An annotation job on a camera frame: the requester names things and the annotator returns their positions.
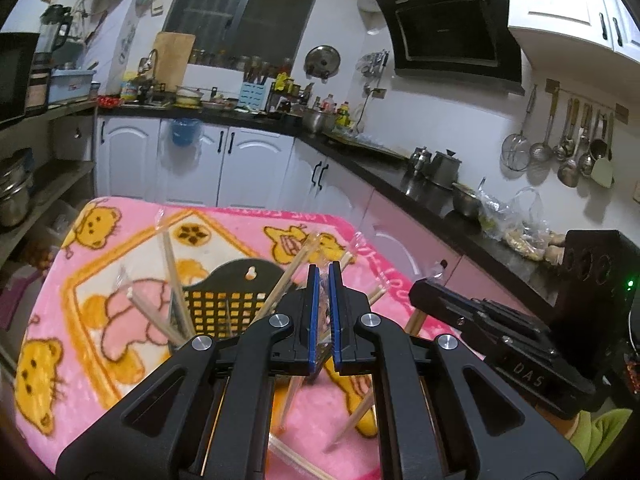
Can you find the hanging steel pot lid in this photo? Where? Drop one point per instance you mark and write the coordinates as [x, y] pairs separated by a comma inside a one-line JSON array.
[[322, 62]]

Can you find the black range hood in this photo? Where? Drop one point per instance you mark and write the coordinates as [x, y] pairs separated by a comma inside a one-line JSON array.
[[450, 25]]

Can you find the clear plastic bag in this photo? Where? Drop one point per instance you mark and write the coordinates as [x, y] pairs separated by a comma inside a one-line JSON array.
[[510, 215]]

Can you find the steel mesh strainer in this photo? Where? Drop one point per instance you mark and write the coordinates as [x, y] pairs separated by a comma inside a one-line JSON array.
[[517, 152]]

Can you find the wall utensil rail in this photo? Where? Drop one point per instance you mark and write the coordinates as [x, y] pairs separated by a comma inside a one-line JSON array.
[[585, 100]]

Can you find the row of spice jars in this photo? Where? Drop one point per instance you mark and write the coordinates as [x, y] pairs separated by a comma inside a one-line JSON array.
[[220, 58]]

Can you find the large steel ladle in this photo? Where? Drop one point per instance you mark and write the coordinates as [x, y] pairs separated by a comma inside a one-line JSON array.
[[569, 172]]

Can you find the dark grey utensil holder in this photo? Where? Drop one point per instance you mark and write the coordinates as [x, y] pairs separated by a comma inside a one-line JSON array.
[[235, 305]]

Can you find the dark framed window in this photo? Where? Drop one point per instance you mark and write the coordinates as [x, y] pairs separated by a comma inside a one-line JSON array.
[[245, 10]]

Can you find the metal shelf rack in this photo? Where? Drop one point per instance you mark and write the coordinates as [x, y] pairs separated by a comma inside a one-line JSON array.
[[55, 175]]

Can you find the steel bowl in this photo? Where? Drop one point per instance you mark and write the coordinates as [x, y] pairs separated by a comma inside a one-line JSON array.
[[467, 202]]

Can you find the white spatula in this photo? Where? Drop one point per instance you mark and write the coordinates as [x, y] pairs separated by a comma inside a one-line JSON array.
[[602, 170]]

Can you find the kitchen faucet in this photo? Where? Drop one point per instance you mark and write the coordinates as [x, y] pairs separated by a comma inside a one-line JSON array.
[[150, 65]]

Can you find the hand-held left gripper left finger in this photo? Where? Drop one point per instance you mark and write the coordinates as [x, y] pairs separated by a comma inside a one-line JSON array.
[[313, 325]]

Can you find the stacked steel pots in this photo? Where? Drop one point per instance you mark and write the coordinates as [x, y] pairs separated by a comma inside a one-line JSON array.
[[15, 195]]

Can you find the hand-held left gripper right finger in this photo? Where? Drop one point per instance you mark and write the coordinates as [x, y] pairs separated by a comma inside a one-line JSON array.
[[336, 330]]

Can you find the black kitchen countertop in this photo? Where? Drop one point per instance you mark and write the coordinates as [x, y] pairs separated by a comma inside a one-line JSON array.
[[385, 175]]

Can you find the white wall cabinet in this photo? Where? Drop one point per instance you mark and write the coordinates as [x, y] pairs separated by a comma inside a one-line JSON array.
[[565, 5]]

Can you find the steel cooking pot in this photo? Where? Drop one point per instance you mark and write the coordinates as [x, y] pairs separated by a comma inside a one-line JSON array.
[[316, 121]]

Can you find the printed pink blanket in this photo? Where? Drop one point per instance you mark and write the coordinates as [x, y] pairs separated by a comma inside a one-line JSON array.
[[75, 310]]

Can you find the person's right forearm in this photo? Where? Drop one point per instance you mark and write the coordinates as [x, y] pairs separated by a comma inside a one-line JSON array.
[[605, 435]]

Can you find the blue knife block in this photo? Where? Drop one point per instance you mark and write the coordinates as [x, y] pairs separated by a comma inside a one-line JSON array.
[[255, 96]]

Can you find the blender with dark jug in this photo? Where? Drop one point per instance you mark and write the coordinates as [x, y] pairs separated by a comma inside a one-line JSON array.
[[52, 35]]

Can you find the white kitchen base cabinet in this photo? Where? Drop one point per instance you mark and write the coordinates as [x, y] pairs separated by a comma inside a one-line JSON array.
[[250, 165]]

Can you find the steel spoon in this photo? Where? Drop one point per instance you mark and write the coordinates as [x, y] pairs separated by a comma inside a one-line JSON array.
[[565, 145]]

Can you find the wooden cutting board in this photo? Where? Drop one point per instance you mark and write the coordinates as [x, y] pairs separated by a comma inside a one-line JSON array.
[[172, 62]]

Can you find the black microwave oven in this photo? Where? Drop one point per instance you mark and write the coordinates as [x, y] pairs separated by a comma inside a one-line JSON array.
[[15, 77]]

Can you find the large steel kettle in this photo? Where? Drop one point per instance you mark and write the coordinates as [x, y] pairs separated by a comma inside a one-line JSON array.
[[445, 170]]

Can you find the yellow oil bottle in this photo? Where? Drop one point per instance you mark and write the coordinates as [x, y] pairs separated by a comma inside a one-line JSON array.
[[342, 116]]

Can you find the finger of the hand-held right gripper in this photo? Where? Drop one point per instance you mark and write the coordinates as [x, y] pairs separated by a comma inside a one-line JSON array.
[[450, 305]]

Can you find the blue plastic basket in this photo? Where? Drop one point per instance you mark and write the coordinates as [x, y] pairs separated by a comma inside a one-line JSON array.
[[70, 86]]

